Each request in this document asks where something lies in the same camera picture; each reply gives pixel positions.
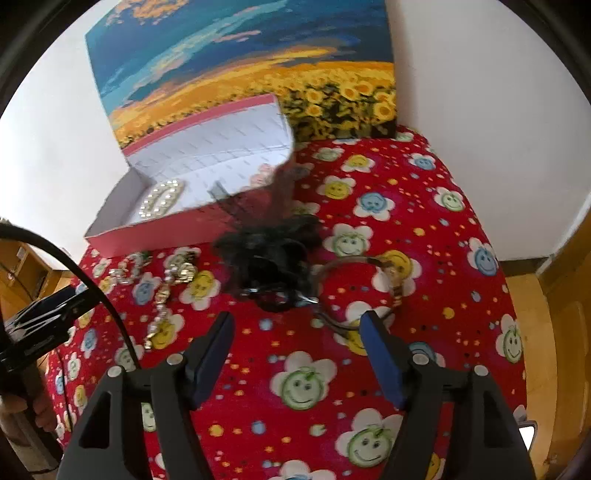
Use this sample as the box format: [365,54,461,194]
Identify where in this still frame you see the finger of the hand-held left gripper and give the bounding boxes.
[7,286,98,342]

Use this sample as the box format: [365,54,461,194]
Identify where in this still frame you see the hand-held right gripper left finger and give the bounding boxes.
[55,311,236,480]

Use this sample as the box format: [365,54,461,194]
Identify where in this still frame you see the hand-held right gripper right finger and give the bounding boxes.
[359,311,536,480]

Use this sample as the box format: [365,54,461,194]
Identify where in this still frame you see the dark metal bangle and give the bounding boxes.
[311,255,411,335]

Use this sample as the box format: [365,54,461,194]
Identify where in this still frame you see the gold ornament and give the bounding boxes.
[168,251,199,284]

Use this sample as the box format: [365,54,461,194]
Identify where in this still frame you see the black feather fascinator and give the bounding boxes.
[210,161,324,312]

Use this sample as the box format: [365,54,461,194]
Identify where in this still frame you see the pink cardboard box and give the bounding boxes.
[84,92,296,257]

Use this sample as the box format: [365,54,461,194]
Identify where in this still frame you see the person's left hand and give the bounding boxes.
[0,367,60,437]

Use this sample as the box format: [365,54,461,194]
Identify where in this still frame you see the wooden cabinet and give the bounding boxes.
[0,240,70,315]

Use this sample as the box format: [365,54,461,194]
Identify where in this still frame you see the red smiley flower blanket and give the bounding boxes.
[46,129,529,480]

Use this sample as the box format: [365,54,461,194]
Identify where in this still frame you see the wooden door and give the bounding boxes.
[538,240,591,462]

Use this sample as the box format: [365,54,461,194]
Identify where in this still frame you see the sunflower field painting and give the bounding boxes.
[85,0,398,151]

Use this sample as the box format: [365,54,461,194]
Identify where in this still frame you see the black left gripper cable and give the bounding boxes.
[0,224,143,374]

